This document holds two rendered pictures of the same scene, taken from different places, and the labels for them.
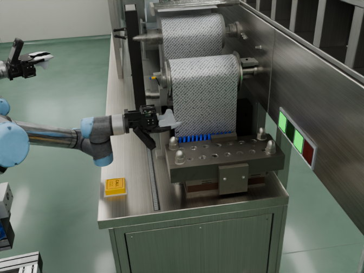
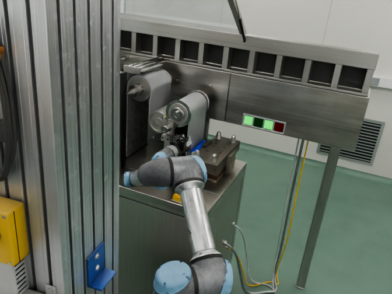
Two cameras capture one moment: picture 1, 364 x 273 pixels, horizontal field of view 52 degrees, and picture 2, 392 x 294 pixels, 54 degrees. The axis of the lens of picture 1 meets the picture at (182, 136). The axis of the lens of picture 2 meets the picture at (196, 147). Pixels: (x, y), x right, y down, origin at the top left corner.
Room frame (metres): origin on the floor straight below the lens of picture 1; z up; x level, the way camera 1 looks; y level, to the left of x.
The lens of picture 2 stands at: (0.25, 1.68, 1.91)
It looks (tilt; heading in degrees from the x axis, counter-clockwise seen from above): 24 degrees down; 299
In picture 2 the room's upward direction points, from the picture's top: 5 degrees clockwise
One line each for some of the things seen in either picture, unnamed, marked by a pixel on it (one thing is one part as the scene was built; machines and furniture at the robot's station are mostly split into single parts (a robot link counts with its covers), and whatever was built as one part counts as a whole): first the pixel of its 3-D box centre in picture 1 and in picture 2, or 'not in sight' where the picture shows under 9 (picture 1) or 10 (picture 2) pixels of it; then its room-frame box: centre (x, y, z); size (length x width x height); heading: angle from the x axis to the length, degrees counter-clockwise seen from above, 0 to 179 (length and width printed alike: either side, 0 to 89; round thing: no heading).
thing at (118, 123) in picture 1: (119, 124); (170, 152); (1.19, 0.22, 1.11); 0.08 x 0.05 x 0.08; 7
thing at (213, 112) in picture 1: (205, 115); (196, 133); (1.23, -0.09, 1.11); 0.23 x 0.01 x 0.18; 97
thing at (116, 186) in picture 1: (115, 186); (181, 196); (1.09, 0.25, 0.91); 0.07 x 0.07 x 0.02; 7
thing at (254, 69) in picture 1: (246, 70); not in sight; (1.31, -0.25, 1.25); 0.07 x 0.04 x 0.04; 97
